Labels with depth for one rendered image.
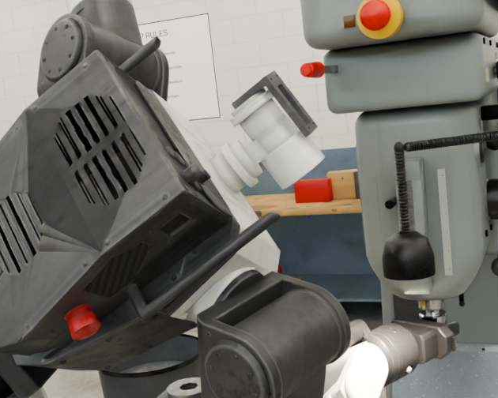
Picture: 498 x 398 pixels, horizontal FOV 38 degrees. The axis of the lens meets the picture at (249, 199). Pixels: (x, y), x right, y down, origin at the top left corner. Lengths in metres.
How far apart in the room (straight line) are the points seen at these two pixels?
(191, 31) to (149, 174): 5.40
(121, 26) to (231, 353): 0.48
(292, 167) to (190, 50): 5.25
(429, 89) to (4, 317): 0.67
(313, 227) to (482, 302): 4.20
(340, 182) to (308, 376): 4.42
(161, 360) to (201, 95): 3.05
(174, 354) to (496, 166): 2.36
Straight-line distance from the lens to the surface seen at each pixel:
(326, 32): 1.05
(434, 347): 1.25
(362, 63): 1.13
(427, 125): 1.15
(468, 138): 1.05
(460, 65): 1.11
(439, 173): 1.16
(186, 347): 3.41
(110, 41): 0.95
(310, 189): 5.15
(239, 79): 5.90
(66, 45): 0.94
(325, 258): 5.84
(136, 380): 3.05
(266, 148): 0.87
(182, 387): 1.51
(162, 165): 0.69
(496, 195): 1.27
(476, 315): 1.69
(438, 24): 1.03
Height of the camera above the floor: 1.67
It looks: 8 degrees down
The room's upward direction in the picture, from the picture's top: 6 degrees counter-clockwise
